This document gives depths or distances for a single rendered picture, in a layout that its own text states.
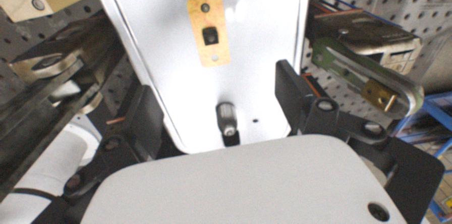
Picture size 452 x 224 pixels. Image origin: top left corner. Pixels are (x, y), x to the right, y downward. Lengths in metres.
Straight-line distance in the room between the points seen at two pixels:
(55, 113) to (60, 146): 0.49
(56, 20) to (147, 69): 0.43
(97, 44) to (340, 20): 0.33
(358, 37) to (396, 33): 0.05
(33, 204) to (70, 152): 0.15
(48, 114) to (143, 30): 0.12
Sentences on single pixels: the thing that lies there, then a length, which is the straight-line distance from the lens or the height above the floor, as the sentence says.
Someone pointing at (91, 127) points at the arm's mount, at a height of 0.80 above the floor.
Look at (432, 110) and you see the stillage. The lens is 2.33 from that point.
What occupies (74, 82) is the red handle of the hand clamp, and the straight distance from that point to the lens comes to 0.22.
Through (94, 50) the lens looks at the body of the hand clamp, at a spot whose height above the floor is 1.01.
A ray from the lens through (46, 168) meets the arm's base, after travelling 0.67.
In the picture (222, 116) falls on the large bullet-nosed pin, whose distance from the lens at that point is 0.27.
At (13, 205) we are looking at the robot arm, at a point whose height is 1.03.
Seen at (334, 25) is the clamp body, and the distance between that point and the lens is 0.32.
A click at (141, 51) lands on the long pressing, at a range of 0.25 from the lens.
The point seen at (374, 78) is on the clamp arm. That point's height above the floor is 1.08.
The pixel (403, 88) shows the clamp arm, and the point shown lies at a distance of 0.23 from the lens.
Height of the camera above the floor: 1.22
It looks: 50 degrees down
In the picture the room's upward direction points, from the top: 170 degrees clockwise
